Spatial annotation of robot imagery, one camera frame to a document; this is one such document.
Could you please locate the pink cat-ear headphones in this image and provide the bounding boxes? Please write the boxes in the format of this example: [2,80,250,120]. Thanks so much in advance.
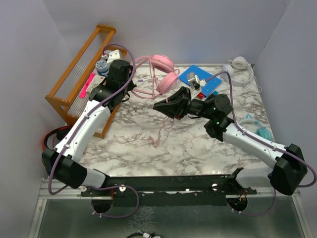
[128,54,181,149]

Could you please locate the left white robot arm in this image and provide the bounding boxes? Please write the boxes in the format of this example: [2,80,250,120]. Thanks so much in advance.
[42,59,136,196]

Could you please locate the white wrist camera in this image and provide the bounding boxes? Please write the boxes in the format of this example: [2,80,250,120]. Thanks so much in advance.
[187,72,207,93]
[101,50,123,66]

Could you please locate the blue-lidded jar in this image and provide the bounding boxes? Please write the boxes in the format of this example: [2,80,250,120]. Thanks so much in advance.
[103,50,111,56]
[95,60,109,77]

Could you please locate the black front mounting rail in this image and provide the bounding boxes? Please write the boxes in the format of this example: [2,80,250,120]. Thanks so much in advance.
[81,168,256,207]

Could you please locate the small cardboard box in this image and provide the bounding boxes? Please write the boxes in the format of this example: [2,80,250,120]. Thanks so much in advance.
[86,74,106,95]

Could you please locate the blue-lidded jar front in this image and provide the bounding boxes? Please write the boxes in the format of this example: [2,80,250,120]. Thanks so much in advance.
[95,60,109,77]

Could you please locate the white headphones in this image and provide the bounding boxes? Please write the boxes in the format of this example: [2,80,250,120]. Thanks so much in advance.
[221,56,262,93]

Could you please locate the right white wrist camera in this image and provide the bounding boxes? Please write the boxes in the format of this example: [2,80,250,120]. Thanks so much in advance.
[187,72,207,93]

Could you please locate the blue notebook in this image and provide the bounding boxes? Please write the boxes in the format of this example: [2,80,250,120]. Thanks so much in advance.
[178,65,222,99]

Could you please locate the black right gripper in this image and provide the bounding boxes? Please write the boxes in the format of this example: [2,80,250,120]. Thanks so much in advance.
[154,87,214,121]

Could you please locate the wooden tiered shelf rack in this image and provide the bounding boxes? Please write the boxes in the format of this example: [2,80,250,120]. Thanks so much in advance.
[45,24,127,126]

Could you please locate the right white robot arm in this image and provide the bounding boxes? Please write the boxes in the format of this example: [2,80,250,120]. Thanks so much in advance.
[153,87,308,195]

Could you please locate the blue-lidded jar rear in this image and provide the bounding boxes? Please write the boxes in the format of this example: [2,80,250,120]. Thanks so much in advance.
[103,50,111,56]

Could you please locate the teal cat-ear headphones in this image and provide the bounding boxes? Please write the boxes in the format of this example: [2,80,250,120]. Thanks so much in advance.
[239,114,273,141]

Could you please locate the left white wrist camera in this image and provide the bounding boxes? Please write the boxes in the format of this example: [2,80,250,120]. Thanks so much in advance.
[101,50,123,66]

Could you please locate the red black headphones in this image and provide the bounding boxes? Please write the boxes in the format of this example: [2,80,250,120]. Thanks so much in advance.
[42,125,72,151]

